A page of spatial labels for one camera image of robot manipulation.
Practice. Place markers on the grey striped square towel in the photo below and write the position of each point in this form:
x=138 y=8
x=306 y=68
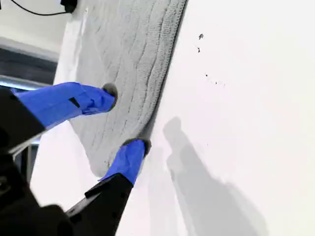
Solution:
x=128 y=61

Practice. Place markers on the black camera box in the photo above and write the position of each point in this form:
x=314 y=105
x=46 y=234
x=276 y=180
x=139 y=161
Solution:
x=69 y=5

